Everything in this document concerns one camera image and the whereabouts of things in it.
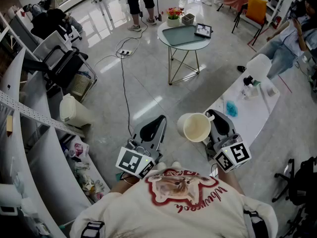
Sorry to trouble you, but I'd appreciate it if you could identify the white pot of red flowers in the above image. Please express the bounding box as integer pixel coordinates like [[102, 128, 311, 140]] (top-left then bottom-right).
[[165, 6, 185, 27]]

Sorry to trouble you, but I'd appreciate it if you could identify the chair with orange cushion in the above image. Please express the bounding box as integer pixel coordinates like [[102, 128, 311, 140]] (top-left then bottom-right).
[[231, 0, 268, 46]]

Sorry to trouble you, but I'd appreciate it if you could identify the white and pink plastic bag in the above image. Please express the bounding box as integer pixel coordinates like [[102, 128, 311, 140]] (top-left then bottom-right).
[[68, 135, 90, 160]]

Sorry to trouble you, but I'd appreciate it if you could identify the black hanging tool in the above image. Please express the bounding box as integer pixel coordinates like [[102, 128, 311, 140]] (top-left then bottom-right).
[[155, 0, 164, 22]]

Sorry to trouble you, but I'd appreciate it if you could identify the person's right forearm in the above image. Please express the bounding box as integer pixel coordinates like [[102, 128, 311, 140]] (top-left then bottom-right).
[[217, 166, 245, 195]]

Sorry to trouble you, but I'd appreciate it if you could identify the white table lamp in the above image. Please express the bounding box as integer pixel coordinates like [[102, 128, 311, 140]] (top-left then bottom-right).
[[246, 53, 272, 86]]

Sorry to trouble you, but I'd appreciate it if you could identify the pile of white gloves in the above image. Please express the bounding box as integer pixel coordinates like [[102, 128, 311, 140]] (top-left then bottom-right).
[[74, 161, 106, 203]]

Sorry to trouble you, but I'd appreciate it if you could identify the grey-green tray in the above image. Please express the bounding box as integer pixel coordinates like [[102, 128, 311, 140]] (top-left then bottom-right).
[[162, 24, 208, 47]]

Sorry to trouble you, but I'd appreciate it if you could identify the clear plastic bottle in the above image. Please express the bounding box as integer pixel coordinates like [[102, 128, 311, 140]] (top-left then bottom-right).
[[240, 83, 254, 99]]

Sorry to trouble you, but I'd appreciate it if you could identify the long white desk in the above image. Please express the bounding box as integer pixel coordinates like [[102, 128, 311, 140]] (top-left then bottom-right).
[[203, 69, 281, 148]]

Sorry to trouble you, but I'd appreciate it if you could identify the white curved shelf unit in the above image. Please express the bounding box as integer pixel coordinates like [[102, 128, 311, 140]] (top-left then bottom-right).
[[0, 47, 111, 238]]

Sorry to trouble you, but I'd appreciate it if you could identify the cream waste bin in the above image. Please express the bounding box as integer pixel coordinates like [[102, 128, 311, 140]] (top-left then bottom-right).
[[59, 93, 92, 128]]

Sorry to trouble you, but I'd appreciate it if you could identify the person's cream printed shirt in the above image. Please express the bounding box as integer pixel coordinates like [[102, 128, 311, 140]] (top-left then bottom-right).
[[70, 167, 278, 238]]

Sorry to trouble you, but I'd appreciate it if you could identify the white chair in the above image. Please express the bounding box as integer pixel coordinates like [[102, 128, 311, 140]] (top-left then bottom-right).
[[33, 30, 73, 68]]

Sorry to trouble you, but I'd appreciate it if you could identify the blue fluffy ball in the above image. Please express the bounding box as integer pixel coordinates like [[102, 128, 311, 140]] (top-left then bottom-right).
[[225, 100, 239, 118]]

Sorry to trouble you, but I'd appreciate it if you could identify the perforated metal strip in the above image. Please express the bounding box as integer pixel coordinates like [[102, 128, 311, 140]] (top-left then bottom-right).
[[0, 90, 86, 138]]

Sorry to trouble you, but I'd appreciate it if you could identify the black picture frame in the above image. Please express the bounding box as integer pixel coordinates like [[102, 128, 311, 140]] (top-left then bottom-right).
[[194, 23, 213, 39]]

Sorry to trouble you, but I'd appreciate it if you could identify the grey square container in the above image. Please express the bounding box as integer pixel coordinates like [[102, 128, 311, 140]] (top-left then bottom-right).
[[181, 13, 196, 26]]

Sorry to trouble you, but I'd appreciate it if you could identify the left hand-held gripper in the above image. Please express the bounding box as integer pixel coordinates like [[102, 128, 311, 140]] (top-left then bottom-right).
[[115, 115, 168, 180]]

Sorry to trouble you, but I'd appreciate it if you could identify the round white side table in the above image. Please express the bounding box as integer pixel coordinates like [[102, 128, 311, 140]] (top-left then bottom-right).
[[157, 18, 211, 86]]

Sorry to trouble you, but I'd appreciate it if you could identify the black harness strap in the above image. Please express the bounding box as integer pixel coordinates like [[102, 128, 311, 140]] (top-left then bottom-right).
[[242, 208, 269, 238], [80, 221, 106, 238]]

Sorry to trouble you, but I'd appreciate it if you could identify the person's left forearm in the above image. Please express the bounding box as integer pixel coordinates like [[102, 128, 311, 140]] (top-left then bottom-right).
[[108, 174, 141, 194]]

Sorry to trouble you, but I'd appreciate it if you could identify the long black cable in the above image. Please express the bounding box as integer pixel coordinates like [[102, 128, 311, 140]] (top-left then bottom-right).
[[120, 56, 133, 136]]

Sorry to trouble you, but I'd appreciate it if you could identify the white power strip with cable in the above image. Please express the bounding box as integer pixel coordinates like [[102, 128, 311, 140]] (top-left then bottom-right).
[[93, 37, 141, 69]]

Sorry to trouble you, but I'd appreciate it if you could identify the cream ceramic mug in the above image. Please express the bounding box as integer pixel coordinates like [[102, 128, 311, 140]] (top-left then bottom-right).
[[176, 112, 215, 143]]

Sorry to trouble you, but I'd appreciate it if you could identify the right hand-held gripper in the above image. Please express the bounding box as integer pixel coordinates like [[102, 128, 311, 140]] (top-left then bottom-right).
[[205, 109, 252, 174]]

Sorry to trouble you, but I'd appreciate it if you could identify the beige wicker basket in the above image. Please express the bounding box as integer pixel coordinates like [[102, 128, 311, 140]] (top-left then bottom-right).
[[70, 73, 91, 97]]

